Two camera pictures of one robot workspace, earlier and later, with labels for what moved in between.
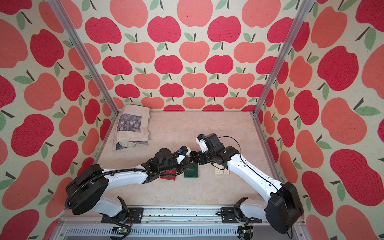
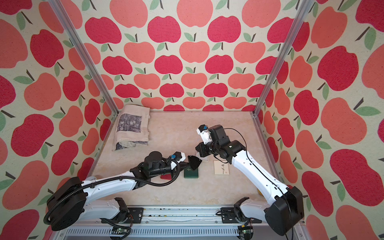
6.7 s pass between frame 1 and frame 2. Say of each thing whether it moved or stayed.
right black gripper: moved
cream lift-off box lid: stayed
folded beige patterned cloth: stayed
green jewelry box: stayed
